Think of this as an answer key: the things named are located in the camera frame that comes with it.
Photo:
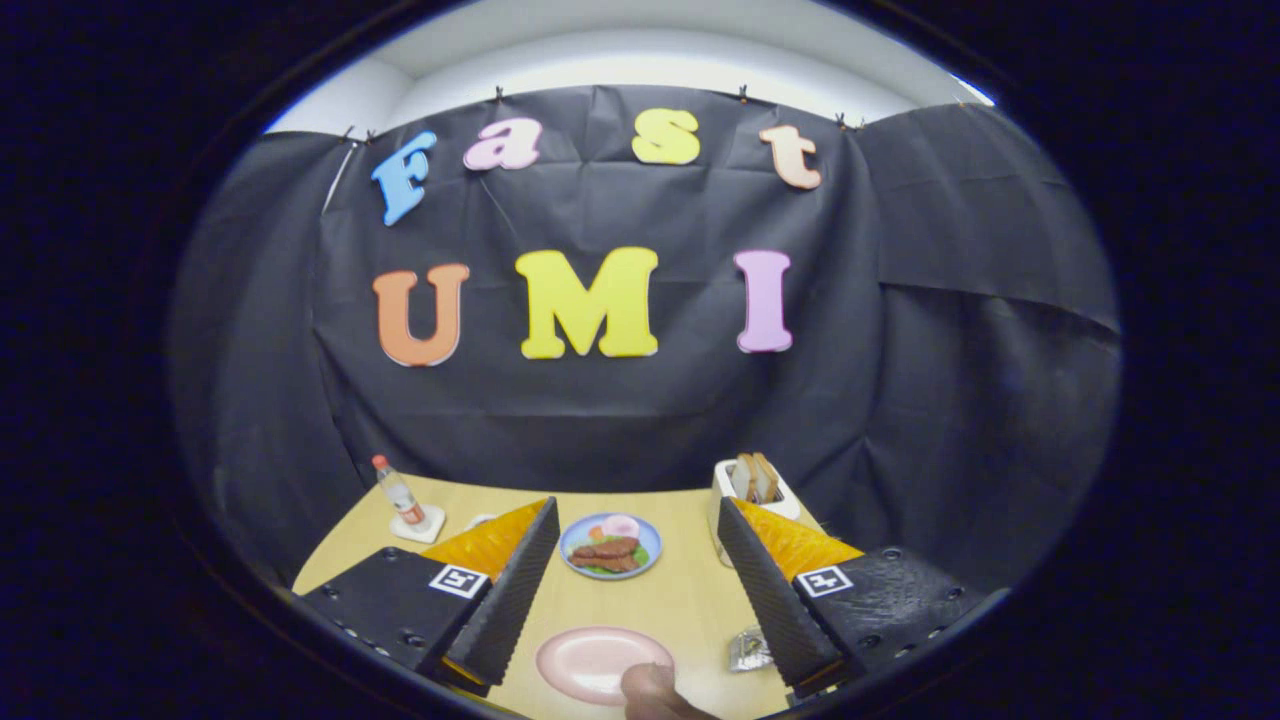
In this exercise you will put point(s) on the blue plate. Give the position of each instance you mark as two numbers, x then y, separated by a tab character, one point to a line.
578	535

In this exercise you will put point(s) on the white square coaster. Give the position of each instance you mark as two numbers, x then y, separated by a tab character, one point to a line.
425	528

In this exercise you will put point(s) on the pink plate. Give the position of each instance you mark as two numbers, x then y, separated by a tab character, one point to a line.
590	660

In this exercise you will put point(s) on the pink ham slice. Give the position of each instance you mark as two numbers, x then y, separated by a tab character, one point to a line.
620	526

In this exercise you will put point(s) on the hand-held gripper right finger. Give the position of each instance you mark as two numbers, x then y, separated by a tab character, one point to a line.
765	600

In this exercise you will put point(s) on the green lettuce leaf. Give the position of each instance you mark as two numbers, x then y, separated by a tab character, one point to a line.
641	556

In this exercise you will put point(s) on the toast slice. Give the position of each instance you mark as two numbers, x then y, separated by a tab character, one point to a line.
770	475
745	478

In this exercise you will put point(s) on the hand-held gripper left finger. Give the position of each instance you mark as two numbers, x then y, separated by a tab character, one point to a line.
510	600

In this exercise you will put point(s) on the white toaster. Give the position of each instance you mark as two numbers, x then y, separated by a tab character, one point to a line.
722	480

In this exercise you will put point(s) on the white divided condiment dish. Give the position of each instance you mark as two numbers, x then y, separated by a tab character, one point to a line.
480	521

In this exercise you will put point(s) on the brown meat strip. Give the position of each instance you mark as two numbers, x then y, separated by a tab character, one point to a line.
610	548
605	564

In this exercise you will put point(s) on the small plastic water bottle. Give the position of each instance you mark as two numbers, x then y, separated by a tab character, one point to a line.
400	495

